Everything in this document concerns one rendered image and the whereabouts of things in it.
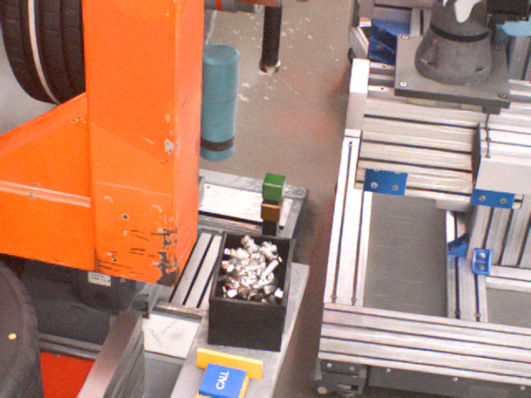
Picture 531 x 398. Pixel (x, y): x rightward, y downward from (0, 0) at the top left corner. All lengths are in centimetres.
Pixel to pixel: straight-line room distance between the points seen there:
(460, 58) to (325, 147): 131
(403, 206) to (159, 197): 105
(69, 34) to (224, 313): 63
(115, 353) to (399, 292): 76
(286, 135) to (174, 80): 166
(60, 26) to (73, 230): 41
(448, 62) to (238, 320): 64
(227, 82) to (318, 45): 162
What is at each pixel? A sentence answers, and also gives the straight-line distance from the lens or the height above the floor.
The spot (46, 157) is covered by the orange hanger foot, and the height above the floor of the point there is 75.
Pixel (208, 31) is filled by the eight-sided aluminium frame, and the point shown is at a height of 65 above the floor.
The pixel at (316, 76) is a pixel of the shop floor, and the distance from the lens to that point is 374.
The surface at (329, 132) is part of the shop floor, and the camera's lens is 345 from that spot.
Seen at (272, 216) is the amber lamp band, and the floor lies 58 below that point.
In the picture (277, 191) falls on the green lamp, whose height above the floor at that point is 65.
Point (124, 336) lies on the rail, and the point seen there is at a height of 39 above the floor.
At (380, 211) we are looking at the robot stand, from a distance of 279.
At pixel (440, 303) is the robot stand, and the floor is 21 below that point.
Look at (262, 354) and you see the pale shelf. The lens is 203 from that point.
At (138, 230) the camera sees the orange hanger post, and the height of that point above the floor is 65.
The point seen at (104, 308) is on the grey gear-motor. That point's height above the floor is 23.
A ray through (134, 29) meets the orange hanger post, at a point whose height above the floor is 105.
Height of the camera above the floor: 188
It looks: 37 degrees down
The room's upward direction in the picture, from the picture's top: 4 degrees clockwise
